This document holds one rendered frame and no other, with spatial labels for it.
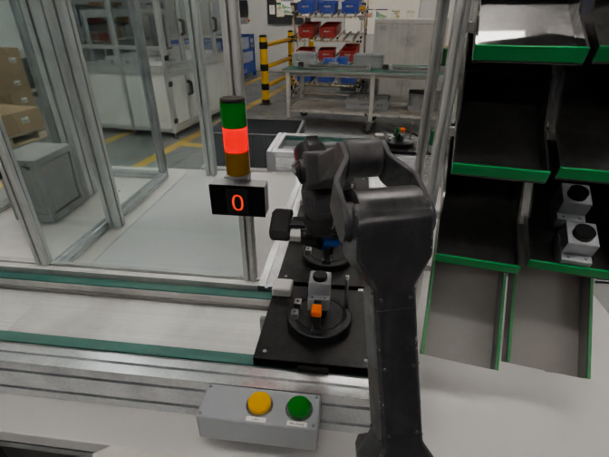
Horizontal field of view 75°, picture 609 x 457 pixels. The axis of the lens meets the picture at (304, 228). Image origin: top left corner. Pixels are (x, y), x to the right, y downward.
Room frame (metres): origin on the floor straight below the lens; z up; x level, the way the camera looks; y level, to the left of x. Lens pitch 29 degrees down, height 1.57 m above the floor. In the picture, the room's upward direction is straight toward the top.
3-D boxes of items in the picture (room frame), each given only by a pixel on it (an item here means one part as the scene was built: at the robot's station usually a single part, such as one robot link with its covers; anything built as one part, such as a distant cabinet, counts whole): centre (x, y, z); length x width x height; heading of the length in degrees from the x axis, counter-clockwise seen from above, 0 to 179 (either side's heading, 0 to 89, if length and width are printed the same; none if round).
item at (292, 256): (0.92, -0.06, 1.01); 0.24 x 0.24 x 0.13; 83
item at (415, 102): (5.91, -1.79, 0.40); 0.61 x 0.41 x 0.22; 74
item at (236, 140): (0.81, 0.14, 1.33); 0.05 x 0.05 x 0.05
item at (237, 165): (0.81, 0.14, 1.28); 0.05 x 0.05 x 0.05
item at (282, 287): (0.78, 0.05, 0.97); 0.05 x 0.05 x 0.04; 83
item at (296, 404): (0.46, 0.01, 0.96); 0.04 x 0.04 x 0.02
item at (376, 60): (6.12, -0.91, 0.90); 0.40 x 0.31 x 0.17; 74
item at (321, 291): (0.68, -0.03, 1.06); 0.08 x 0.04 x 0.07; 173
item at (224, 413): (0.47, 0.08, 0.93); 0.21 x 0.07 x 0.06; 83
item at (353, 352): (0.67, -0.03, 0.96); 0.24 x 0.24 x 0.02; 83
